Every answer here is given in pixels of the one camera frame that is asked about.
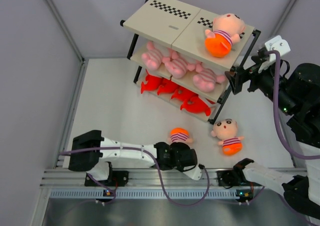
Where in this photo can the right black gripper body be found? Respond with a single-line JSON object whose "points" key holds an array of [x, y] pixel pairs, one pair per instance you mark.
{"points": [[263, 81]]}

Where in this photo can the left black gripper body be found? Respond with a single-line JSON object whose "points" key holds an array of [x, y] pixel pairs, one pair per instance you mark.
{"points": [[180, 169]]}

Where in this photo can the boy doll black hair back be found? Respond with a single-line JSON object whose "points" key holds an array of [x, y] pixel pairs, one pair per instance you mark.
{"points": [[180, 135]]}

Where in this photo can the pink striped frog plush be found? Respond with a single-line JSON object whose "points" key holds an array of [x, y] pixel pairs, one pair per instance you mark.
{"points": [[179, 64], [206, 79], [155, 55]]}

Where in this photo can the boy doll face up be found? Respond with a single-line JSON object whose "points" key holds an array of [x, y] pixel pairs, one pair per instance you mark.
{"points": [[225, 32]]}

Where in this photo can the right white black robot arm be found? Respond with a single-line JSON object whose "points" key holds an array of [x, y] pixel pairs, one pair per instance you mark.
{"points": [[296, 116]]}

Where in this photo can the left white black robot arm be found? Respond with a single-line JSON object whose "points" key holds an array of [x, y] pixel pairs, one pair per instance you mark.
{"points": [[97, 155]]}

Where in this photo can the boy doll near shelf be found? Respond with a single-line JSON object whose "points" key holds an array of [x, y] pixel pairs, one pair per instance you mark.
{"points": [[226, 131]]}

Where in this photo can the red whale plush rightmost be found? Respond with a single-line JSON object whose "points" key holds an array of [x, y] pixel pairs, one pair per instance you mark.
{"points": [[197, 105]]}

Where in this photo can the red whale plush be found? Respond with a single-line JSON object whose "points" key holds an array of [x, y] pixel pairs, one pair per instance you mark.
{"points": [[150, 83], [167, 87], [183, 94], [197, 105]]}

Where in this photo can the red whale plush leftmost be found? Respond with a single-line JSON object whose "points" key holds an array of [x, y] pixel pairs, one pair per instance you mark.
{"points": [[150, 83]]}

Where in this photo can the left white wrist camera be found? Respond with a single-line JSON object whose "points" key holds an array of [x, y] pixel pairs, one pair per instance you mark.
{"points": [[193, 172]]}

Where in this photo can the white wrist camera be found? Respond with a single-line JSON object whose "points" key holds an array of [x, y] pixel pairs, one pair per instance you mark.
{"points": [[263, 60], [193, 172]]}

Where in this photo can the grey slotted cable duct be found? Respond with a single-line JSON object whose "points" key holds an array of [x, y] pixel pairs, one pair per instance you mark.
{"points": [[130, 193]]}

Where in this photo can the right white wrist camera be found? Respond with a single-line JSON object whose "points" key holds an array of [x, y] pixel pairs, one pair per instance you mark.
{"points": [[263, 60]]}

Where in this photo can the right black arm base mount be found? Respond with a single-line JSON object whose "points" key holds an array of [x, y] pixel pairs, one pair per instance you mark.
{"points": [[227, 179]]}

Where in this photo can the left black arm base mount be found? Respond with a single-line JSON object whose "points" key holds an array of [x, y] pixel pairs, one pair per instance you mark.
{"points": [[118, 178]]}

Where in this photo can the beige three-tier shelf black frame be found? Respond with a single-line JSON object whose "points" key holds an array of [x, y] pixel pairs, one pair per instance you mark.
{"points": [[181, 27]]}

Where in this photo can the aluminium rail base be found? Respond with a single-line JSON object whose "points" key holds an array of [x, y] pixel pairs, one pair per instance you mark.
{"points": [[137, 178]]}

